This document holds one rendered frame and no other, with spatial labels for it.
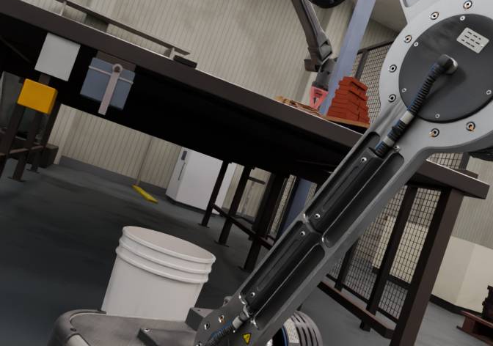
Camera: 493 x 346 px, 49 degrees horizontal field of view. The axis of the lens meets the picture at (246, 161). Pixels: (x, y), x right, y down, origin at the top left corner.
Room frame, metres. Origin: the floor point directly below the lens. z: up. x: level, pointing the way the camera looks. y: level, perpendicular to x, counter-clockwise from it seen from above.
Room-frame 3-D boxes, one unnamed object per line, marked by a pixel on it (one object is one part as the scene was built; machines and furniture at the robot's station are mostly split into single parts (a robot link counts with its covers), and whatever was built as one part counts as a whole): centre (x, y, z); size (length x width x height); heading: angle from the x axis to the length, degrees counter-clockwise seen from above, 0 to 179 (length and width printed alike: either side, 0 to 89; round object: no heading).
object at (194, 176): (7.47, 0.53, 0.67); 0.68 x 0.58 x 1.34; 112
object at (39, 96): (1.64, 0.66, 0.74); 0.09 x 0.08 x 0.24; 104
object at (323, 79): (2.10, -0.18, 1.09); 0.10 x 0.07 x 0.07; 175
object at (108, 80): (1.69, 0.49, 0.77); 0.14 x 0.11 x 0.18; 104
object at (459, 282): (7.05, -3.32, 0.40); 2.05 x 1.66 x 0.80; 111
